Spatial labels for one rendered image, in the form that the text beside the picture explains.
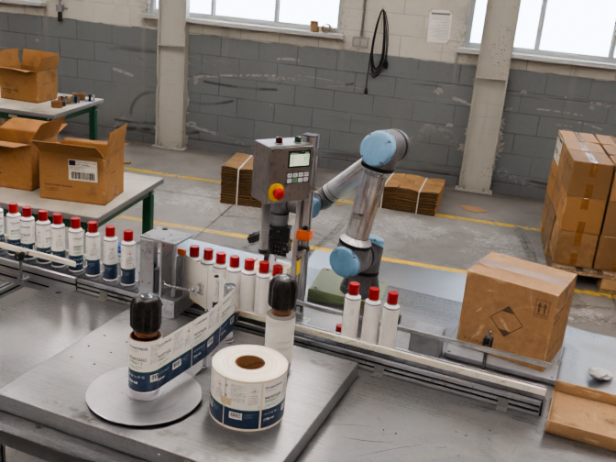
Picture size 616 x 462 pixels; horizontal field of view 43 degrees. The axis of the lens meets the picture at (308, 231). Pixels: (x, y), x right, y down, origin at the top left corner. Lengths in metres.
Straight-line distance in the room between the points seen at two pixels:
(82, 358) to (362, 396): 0.83
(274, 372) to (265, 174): 0.71
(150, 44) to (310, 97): 1.76
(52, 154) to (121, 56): 4.65
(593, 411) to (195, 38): 6.49
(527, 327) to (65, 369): 1.42
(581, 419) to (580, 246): 3.39
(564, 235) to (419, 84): 2.68
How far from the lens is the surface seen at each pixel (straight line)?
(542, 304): 2.58
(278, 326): 2.26
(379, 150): 2.64
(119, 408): 2.16
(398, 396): 2.41
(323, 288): 2.97
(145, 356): 2.12
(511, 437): 2.33
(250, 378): 2.03
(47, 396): 2.25
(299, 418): 2.16
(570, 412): 2.52
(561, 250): 5.81
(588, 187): 5.69
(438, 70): 7.81
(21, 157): 4.28
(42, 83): 6.59
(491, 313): 2.65
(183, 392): 2.22
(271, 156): 2.47
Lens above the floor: 2.04
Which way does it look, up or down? 19 degrees down
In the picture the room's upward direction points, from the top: 5 degrees clockwise
